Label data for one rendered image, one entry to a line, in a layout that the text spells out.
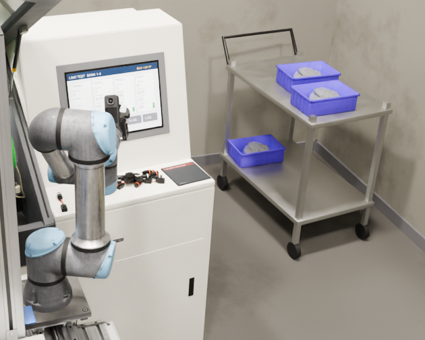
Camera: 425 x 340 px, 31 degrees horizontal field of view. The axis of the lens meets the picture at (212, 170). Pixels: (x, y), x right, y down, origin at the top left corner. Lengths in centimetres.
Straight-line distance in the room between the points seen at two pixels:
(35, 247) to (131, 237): 91
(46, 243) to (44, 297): 18
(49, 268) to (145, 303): 112
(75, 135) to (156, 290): 143
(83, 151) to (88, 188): 13
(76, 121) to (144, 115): 117
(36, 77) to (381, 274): 237
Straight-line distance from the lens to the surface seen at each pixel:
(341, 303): 419
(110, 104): 251
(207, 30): 493
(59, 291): 236
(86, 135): 204
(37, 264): 230
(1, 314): 195
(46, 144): 208
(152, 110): 321
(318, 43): 534
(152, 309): 340
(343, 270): 444
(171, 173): 320
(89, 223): 219
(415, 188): 474
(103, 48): 309
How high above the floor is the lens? 255
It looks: 29 degrees down
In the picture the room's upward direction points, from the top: 4 degrees clockwise
